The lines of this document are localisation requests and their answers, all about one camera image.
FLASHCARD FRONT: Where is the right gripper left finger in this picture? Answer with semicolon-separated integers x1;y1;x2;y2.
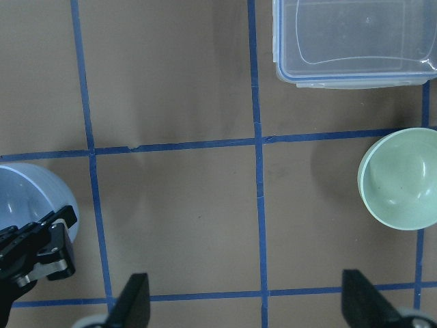
105;273;151;328

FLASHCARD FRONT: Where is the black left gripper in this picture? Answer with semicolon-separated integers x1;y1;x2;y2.
1;205;77;321

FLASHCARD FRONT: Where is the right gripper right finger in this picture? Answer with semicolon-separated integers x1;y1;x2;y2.
341;269;410;328

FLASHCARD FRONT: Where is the blue bowl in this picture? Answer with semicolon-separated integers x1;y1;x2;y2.
1;163;80;229

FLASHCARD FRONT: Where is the green bowl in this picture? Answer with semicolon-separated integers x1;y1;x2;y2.
357;128;436;231

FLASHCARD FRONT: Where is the clear plastic container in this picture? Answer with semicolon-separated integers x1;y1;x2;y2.
272;0;436;90

